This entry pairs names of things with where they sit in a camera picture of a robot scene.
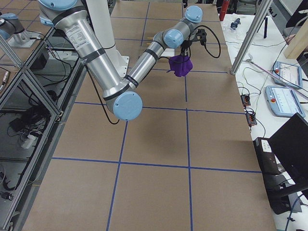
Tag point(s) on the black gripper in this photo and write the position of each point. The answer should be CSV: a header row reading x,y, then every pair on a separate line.
x,y
186,46

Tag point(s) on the purple towel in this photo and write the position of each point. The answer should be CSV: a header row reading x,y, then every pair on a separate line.
x,y
180,65

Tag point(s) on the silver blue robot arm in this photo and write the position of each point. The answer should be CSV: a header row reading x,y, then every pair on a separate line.
x,y
118,92
11,29

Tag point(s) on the dark blue folded umbrella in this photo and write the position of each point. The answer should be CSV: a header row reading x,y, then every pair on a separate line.
x,y
235,24

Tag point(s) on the red cylinder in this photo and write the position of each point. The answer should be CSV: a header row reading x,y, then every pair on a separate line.
x,y
223,10

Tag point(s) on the upper teach pendant tablet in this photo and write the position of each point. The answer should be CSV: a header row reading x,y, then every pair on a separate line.
x,y
289,74

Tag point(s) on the teach pendant tablet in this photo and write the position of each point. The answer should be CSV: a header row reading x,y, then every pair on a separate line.
x,y
289,74
283,101

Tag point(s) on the lower teach pendant tablet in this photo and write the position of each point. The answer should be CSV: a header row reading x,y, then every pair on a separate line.
x,y
283,101

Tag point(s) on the brown paper table cover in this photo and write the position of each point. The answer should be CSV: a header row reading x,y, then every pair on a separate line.
x,y
186,163

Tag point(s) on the black monitor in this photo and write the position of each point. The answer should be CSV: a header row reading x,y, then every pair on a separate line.
x,y
290,145

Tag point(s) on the black box with label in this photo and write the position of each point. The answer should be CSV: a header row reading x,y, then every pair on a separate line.
x,y
266,158

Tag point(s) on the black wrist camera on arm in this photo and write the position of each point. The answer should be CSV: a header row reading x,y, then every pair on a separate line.
x,y
201,36

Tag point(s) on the aluminium frame post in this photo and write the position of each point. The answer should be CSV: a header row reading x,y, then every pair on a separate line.
x,y
256,23

